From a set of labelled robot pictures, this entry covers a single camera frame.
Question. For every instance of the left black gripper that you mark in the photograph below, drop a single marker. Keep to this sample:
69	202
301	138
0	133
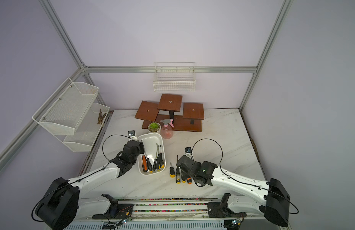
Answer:
141	148

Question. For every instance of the long yellow-dotted flathead screwdriver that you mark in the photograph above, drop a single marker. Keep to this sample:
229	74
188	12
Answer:
178	175

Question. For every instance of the black orange-band screwdriver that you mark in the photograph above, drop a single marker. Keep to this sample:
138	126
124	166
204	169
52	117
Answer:
149	165

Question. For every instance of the black ribbed screwdriver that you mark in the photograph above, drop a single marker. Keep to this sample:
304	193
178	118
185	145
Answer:
155	164

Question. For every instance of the stubby black yellow screwdriver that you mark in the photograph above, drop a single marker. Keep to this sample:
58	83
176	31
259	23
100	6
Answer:
171	171

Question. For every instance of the white plastic storage box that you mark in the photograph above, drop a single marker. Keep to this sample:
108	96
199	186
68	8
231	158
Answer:
153	147

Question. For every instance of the black yellow-end screwdriver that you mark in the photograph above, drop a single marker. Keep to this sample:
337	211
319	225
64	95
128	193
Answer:
161	163

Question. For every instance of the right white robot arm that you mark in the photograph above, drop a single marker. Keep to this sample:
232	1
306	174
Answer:
245	196

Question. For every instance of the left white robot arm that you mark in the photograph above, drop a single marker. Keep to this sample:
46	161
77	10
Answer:
64	201

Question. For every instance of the potted green succulent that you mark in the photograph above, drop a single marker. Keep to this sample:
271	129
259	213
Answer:
154	127

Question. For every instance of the white mesh lower shelf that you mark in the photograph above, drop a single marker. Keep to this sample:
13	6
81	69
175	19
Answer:
88	131

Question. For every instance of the white mesh shelf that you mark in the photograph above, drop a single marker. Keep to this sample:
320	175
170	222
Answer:
62	115
88	131

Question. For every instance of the brown twigs in shelf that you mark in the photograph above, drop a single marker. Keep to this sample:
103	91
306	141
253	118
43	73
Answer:
101	116

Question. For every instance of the pink spray bottle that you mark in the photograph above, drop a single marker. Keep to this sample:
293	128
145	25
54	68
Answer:
167	128

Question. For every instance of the brown wooden tiered stand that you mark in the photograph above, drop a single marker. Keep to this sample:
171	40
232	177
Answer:
186	116

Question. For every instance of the white mesh upper shelf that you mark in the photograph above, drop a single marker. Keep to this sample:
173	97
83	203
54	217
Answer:
62	115

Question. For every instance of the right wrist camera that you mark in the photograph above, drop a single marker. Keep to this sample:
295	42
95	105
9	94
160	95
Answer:
188	152

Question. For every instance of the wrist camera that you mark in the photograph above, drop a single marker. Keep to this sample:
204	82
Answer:
188	152
132	135

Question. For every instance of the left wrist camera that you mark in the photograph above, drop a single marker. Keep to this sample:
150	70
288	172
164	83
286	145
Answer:
132	135

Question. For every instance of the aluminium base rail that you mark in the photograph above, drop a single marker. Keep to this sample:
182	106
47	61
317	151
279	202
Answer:
166	209

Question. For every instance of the white wire wall basket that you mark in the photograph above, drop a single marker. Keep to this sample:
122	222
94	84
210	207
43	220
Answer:
174	77

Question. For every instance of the aluminium frame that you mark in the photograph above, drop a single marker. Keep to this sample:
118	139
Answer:
10	152

